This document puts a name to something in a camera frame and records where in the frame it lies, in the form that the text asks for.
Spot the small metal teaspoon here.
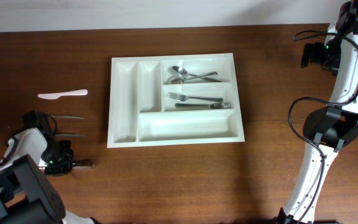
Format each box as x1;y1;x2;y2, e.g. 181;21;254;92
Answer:
54;133;85;138

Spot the small metal fork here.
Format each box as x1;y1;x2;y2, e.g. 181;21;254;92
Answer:
50;114;85;119

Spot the metal spoon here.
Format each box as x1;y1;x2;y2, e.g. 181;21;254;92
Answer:
170;65;223;83
166;72;218;85

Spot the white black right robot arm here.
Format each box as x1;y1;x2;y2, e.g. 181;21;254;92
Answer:
273;0;358;224

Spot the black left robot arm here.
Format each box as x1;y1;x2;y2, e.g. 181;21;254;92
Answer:
0;111;99;224

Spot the white plastic knife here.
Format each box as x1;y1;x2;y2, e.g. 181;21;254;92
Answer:
37;89;88;100

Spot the white plastic cutlery tray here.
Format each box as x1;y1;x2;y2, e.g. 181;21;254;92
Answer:
107;53;245;148

